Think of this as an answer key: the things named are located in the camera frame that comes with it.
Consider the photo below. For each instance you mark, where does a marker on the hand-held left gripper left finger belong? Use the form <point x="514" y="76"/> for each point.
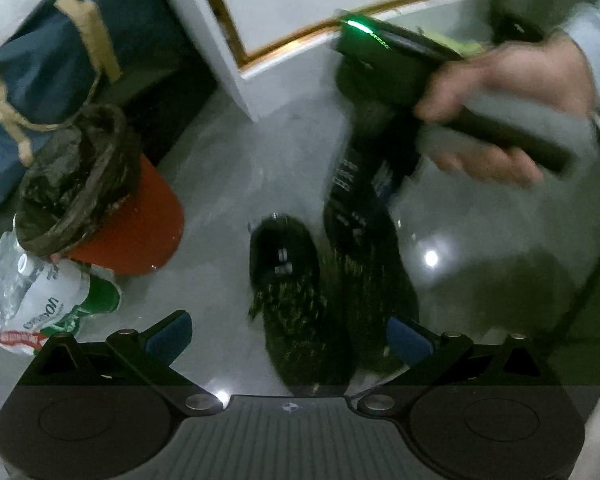
<point x="169" y="337"/>

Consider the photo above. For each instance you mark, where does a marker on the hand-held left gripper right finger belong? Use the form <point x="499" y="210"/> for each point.
<point x="405" y="340"/>

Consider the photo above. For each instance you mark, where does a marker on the black mesh running shoe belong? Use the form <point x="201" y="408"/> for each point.
<point x="375" y="280"/>
<point x="290" y="280"/>

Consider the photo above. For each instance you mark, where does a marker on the green slide sandal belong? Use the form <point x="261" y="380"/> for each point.
<point x="467" y="47"/>

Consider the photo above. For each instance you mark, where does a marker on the person's right hand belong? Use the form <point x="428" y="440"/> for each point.
<point x="505" y="85"/>

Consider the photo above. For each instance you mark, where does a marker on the green plastic bottle white label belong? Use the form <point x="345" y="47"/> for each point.
<point x="70" y="295"/>

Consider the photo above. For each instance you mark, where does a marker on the red trash bin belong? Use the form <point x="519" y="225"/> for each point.
<point x="140" y="225"/>

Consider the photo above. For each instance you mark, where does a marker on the red label wrapper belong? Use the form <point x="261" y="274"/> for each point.
<point x="22" y="341"/>

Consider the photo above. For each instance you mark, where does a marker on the crushed clear plastic bottle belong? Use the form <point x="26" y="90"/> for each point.
<point x="2" y="280"/>

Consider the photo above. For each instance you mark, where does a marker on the black trash bag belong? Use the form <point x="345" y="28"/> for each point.
<point x="75" y="185"/>

